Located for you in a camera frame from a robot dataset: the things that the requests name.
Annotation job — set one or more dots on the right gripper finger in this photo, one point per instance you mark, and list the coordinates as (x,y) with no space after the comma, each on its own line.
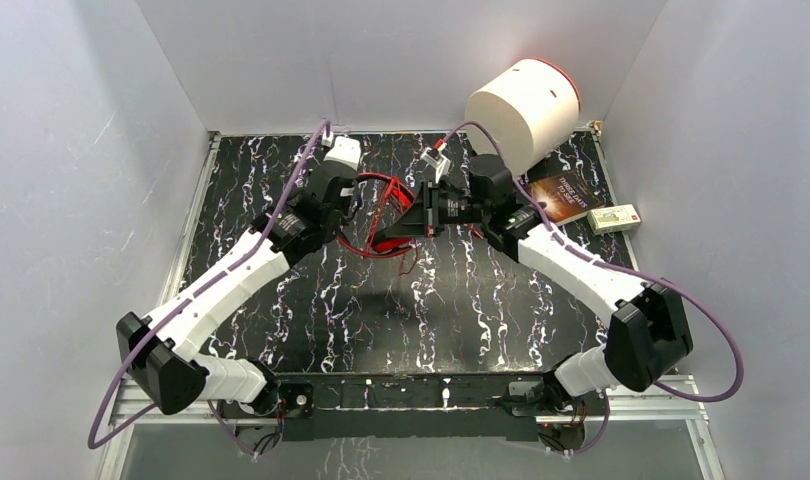
(426,199)
(414,223)

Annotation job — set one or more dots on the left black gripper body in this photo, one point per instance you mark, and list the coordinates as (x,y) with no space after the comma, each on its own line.
(342,201)

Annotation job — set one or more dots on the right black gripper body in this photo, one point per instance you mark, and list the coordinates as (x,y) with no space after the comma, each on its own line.
(455,209)

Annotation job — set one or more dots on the red black headphones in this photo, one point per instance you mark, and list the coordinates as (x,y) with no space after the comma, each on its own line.
(395,194)

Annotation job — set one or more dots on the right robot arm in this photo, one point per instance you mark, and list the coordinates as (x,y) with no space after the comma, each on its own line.
(648,331)

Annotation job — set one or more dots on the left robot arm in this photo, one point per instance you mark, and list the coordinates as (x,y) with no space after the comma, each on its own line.
(164,346)

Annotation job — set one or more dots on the dark paperback book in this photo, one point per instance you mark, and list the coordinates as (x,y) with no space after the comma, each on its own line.
(565,197)

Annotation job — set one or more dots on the small green white box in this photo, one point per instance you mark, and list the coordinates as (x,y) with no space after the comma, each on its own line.
(613,219)

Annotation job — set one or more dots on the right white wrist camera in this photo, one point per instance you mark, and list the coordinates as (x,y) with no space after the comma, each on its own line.
(435,157)

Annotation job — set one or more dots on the black front mounting rail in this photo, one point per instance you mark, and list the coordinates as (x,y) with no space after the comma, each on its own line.
(433,405)

